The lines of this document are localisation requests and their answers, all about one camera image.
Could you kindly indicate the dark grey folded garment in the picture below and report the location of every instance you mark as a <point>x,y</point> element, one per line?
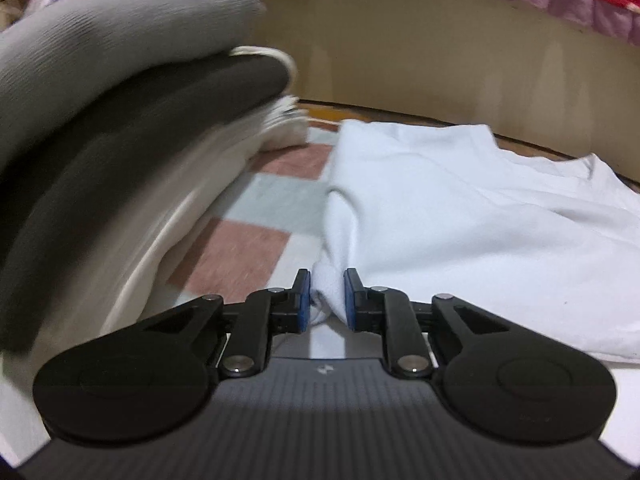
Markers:
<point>125,135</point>

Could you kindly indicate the checked rug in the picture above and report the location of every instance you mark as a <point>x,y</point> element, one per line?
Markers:
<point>235,255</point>

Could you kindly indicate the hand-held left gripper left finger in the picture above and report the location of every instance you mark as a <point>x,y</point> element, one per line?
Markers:
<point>303,305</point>

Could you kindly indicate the white t-shirt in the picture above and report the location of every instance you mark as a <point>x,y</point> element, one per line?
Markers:
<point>475,220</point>

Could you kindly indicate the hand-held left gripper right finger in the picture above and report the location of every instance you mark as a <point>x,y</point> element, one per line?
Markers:
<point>350,305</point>

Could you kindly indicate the grey folded sweater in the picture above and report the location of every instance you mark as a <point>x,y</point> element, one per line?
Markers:
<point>100,50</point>

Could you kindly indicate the cream bed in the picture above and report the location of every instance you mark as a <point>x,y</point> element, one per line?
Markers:
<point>425,60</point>

